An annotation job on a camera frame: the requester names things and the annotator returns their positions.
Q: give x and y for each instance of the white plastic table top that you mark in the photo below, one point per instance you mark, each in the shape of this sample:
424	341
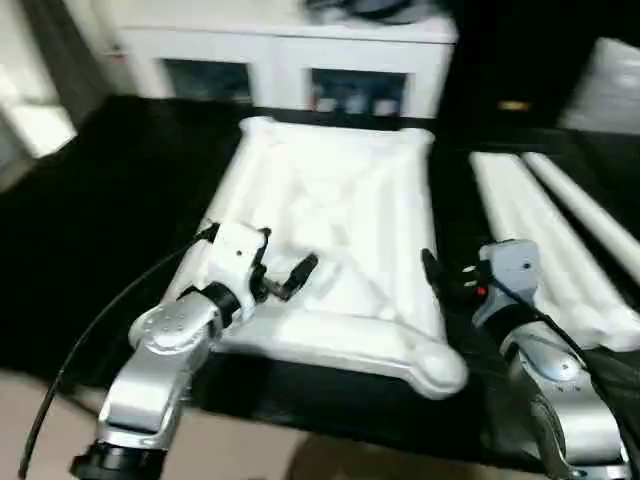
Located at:
330	330

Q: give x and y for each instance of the white plastic table leg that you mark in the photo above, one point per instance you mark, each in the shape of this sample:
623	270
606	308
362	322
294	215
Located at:
500	200
542	200
575	200
520	200

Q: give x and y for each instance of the grey cushion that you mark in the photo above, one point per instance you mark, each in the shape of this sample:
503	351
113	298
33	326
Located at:
615	90

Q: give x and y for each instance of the white glass-door cabinet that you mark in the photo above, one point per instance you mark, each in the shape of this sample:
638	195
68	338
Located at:
280	50

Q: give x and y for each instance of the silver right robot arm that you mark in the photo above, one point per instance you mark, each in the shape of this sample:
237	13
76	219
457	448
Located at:
560	400

